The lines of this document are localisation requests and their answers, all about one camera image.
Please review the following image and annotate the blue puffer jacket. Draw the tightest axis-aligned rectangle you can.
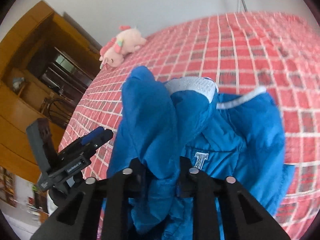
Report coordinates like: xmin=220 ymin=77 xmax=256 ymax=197
xmin=107 ymin=66 xmax=295 ymax=239

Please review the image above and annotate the black metal chair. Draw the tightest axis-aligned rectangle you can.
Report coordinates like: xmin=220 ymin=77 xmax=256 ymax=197
xmin=40 ymin=98 xmax=75 ymax=129

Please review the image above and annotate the wooden wardrobe cabinet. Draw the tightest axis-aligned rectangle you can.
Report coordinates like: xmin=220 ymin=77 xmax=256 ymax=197
xmin=1 ymin=1 xmax=100 ymax=183

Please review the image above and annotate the pink unicorn plush toy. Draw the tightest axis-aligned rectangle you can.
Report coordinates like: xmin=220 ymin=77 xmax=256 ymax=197
xmin=99 ymin=25 xmax=147 ymax=69

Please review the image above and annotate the red plaid bed sheet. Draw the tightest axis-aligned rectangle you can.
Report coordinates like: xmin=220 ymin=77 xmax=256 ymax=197
xmin=60 ymin=12 xmax=319 ymax=239

